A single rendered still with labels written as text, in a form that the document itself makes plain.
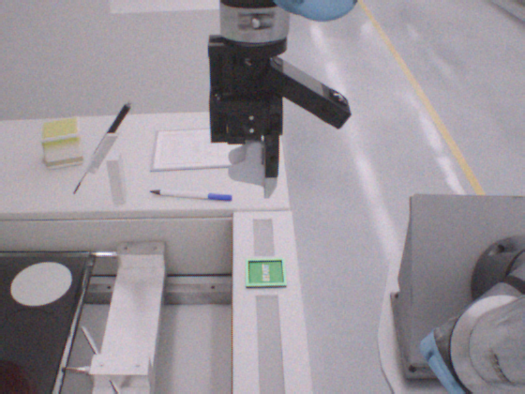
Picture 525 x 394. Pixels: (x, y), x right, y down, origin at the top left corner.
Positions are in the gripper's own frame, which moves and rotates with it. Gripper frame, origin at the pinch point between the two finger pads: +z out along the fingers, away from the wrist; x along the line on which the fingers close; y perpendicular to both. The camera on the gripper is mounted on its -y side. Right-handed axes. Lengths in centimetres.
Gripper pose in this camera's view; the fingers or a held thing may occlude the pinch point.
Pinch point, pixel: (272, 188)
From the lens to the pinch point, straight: 73.0
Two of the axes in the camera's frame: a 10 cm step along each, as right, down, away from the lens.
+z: 0.0, 8.1, 5.9
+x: 0.3, 5.9, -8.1
